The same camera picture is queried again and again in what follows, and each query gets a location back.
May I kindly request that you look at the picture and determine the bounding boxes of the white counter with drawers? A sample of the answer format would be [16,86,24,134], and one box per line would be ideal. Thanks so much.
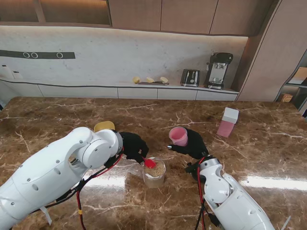
[0,78,239,101]

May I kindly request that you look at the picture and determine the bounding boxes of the black and silver toaster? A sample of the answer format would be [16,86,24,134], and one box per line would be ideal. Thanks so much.
[180,69,201,87]

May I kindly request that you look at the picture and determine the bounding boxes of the pink container with white lid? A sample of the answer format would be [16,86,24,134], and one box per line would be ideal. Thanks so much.
[216,107,240,138]

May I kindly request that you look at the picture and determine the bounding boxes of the red and black right arm cables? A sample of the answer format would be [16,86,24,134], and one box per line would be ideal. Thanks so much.
[194,158,220,230]

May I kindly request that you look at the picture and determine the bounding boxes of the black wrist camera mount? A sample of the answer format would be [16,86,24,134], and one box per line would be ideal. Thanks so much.
[105,157,122,170]
[184,162,200,175]

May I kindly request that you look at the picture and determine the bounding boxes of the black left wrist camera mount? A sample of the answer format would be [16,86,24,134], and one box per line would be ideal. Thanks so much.
[105,157,122,170]

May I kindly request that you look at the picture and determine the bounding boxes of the red plastic spoon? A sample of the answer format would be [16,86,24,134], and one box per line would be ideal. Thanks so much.
[142,157,157,169]

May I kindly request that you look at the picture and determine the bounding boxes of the pink measuring cup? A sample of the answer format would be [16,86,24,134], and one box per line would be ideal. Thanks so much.
[168,126,189,147]

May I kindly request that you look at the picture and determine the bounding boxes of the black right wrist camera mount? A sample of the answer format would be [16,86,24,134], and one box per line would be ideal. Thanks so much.
[184,162,200,175]

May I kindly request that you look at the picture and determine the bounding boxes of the clear grain jar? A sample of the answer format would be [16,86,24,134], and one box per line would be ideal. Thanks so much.
[142,157,166,189]

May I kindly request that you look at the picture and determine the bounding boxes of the tan book on shelf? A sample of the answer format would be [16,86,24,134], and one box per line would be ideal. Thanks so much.
[291,67,307,85]

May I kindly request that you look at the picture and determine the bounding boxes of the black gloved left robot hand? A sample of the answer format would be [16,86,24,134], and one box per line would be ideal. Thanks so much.
[119,131,149,164]

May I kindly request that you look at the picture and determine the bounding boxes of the dark open shelf unit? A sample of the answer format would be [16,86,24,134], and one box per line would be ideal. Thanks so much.
[275,49,307,111]

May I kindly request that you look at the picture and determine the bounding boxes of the black espresso machine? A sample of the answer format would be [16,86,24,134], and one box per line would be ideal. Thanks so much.
[203,52,234,91]

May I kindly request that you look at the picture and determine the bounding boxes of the red and black left arm cables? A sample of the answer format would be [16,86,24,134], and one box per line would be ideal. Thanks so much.
[31,147,125,230]

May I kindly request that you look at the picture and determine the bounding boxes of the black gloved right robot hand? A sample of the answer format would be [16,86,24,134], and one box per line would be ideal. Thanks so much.
[167,129,209,160]

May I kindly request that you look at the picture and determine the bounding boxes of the black wall power strip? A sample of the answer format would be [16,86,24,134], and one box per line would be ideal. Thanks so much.
[0,49,76,60]

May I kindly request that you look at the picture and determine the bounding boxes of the yellow plastic bowl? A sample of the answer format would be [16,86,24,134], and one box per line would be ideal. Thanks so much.
[94,121,115,132]

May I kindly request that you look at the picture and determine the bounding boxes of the tall brown cabinet panel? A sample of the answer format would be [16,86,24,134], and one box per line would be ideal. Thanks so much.
[236,0,307,103]

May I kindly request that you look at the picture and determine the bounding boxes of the brown wall cabinets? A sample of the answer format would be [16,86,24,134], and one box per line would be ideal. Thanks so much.
[0,0,274,37]

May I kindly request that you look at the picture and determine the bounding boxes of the red and black arm cables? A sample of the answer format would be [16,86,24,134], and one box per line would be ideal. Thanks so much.
[31,147,125,230]
[194,158,220,230]

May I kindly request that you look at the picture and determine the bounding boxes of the small wooden box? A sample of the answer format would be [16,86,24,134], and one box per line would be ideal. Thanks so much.
[279,93,294,103]

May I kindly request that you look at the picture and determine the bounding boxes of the dark cutting board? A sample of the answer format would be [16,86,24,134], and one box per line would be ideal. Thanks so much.
[138,81,169,86]

